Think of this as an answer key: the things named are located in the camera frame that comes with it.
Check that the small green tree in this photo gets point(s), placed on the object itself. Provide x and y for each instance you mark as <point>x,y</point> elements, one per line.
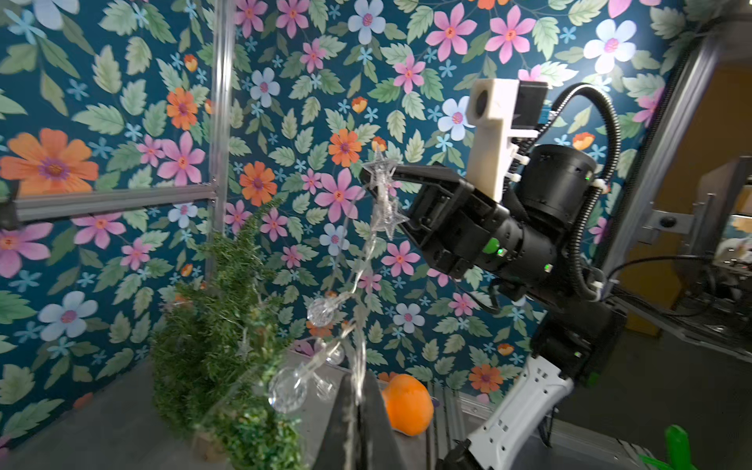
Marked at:
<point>217,353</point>

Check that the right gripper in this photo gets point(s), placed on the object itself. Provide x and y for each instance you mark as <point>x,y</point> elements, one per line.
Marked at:
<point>449,220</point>

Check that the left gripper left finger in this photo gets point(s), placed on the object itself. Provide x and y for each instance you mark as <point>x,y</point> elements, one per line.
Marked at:
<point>339,448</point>

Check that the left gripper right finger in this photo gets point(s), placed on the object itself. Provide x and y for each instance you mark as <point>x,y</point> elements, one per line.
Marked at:
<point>377,448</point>

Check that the aluminium frame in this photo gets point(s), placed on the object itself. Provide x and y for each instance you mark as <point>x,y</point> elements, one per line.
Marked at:
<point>108,95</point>

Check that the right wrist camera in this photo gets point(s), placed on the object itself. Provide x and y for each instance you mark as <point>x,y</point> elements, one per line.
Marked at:
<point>501,111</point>

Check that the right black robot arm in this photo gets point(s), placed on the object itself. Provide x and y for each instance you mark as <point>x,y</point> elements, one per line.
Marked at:
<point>519,212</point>

